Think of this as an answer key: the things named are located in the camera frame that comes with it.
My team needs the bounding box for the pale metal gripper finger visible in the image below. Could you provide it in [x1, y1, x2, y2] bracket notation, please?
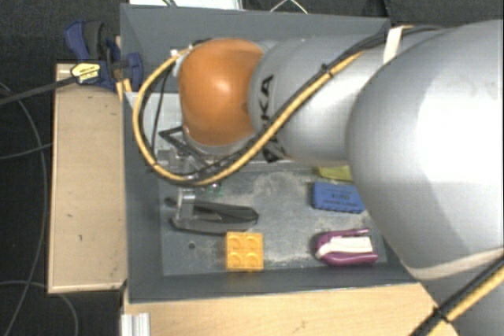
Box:
[176, 188, 197, 223]

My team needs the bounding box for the yellow toy brick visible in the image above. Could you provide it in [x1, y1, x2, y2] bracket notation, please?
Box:
[225, 231, 265, 272]

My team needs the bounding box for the pale wood board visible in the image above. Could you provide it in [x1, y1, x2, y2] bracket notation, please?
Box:
[46, 64, 128, 294]

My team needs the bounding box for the grey metal bin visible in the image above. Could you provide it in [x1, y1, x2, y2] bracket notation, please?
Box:
[119, 2, 421, 302]

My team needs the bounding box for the blue sponge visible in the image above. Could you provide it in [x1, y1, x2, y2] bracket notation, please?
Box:
[312, 181, 366, 215]

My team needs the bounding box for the yellow sponge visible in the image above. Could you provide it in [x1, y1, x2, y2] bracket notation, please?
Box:
[313, 164, 354, 183]

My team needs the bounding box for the purple and white stapler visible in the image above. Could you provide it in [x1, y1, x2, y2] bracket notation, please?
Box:
[313, 228, 380, 267]

